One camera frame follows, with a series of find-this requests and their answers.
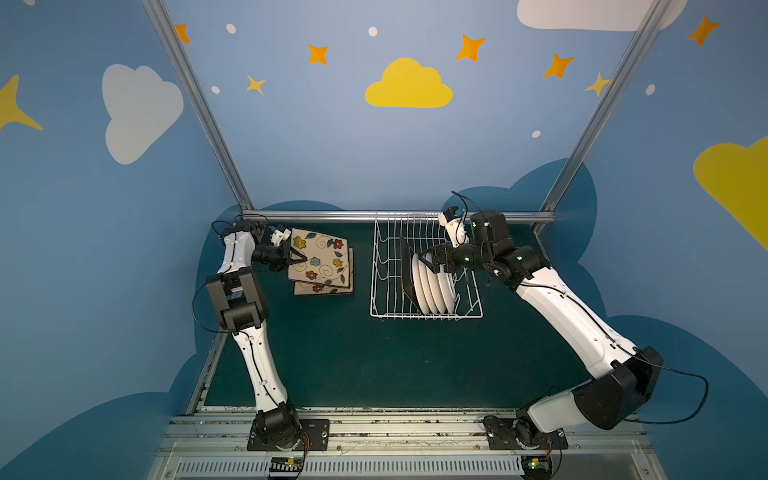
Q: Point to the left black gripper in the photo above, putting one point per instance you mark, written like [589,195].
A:
[285,253]

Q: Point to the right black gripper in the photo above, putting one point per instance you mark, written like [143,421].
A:
[441,258]

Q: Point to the black square floral plate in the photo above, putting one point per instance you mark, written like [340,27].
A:
[322,249]
[302,286]

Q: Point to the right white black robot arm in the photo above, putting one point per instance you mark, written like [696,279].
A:
[622,377]

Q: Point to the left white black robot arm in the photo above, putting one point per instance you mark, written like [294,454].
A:
[241,310]

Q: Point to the white round plate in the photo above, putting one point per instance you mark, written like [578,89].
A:
[426,287]
[447,288]
[421,299]
[436,291]

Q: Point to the left small circuit board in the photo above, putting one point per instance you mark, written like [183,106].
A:
[284,468]

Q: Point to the small circuit board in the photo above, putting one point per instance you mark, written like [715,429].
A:
[284,468]
[536,468]

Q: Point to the right small circuit board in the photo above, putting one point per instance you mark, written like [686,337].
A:
[536,468]

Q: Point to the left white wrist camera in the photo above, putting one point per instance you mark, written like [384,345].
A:
[278,234]

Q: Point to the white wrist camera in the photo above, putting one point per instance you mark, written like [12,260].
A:
[278,234]
[452,220]

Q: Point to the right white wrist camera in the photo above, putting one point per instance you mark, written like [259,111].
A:
[452,220]

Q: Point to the white wire dish rack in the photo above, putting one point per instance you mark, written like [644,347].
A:
[387,297]

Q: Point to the rear aluminium frame rail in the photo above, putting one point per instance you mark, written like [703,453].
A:
[307,216]

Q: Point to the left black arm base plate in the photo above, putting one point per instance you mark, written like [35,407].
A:
[312,433]

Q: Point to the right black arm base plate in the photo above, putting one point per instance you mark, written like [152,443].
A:
[506,433]

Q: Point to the front aluminium rail bed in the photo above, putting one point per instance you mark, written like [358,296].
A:
[378,443]

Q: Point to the left aluminium frame post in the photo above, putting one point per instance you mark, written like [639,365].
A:
[161,20]

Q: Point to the aluminium frame post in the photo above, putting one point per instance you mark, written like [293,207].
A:
[640,44]
[161,20]

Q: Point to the right aluminium frame post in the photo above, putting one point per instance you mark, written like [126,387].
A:
[640,44]

